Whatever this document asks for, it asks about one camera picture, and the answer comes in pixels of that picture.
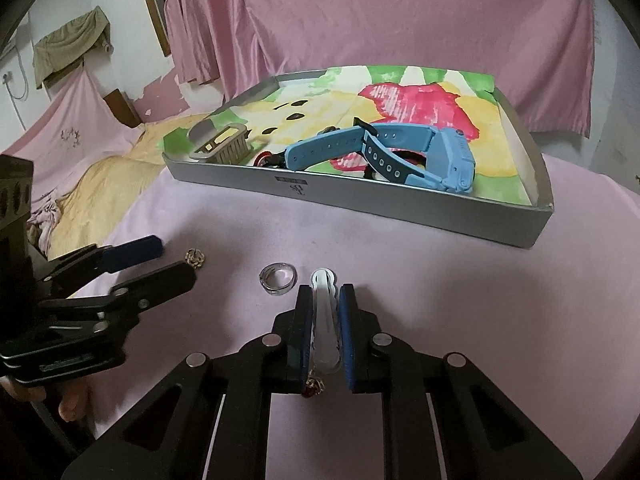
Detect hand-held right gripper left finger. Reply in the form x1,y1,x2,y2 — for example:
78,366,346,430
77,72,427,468
60,284,315,480

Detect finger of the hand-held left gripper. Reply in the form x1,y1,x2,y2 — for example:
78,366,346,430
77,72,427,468
35,235,165,291
37,260,197,333

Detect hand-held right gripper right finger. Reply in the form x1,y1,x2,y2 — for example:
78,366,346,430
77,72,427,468
339,284,586,480

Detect white hair clip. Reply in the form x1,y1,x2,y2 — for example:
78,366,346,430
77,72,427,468
310,267,342,373

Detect silver ring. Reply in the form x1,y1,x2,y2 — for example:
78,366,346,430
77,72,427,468
258,262,299,295

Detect grey shallow box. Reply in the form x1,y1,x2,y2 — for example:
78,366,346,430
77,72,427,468
161,65,555,250

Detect grey hair claw clip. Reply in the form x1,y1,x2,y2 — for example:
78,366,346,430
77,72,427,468
187,122,251,165

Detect light blue wrist watch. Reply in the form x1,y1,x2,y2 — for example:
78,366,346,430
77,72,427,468
284,117,476,195

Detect person's left hand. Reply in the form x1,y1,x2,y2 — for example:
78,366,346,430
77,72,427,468
0,375,93,423

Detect yellow blanket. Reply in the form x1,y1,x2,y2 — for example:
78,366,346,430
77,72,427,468
37,112,221,261

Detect crumpled pink cloth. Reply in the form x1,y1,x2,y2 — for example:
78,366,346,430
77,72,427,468
27,200,63,256

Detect pink tablecloth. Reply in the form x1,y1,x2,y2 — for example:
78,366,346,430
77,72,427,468
65,152,640,480

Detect brown wooden headboard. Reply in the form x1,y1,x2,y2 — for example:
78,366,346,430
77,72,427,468
102,88,143,128

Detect pink embroidered sheet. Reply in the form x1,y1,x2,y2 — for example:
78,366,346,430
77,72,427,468
0,67,146,161

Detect brown hanging cloth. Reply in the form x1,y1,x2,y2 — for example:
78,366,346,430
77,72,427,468
32,6,112,90

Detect pink window curtain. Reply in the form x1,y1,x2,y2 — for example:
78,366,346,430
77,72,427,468
164,0,236,86

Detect colourful painted paper sheet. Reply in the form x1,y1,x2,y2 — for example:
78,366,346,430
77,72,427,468
162,65,533,206

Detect large pink curtain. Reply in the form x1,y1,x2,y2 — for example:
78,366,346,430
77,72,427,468
220,0,596,138

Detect wooden window frame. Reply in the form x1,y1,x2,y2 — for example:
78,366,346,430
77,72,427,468
136,0,173,57

